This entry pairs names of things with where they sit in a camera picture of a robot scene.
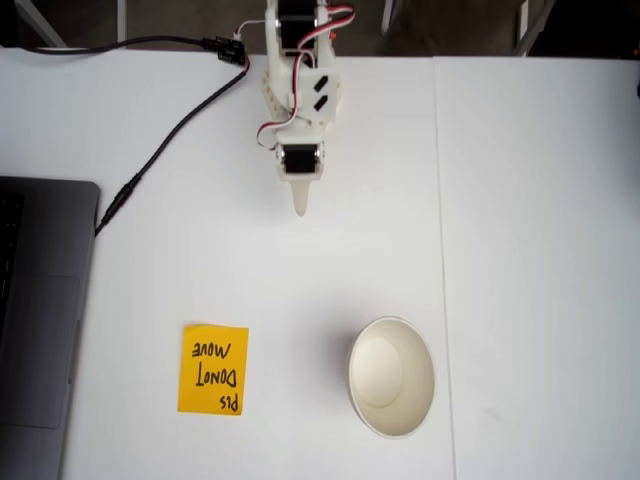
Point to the grey chair foot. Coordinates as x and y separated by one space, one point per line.
390 25

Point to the black controller board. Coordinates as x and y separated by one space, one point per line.
231 50

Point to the slanted white furniture leg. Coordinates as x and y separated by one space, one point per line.
42 22

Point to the yellow sticky note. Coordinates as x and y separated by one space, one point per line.
212 370

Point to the white chair frame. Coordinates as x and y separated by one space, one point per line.
523 30

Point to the grey laptop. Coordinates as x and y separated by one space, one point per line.
45 325

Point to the upright white furniture leg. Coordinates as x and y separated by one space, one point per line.
123 20

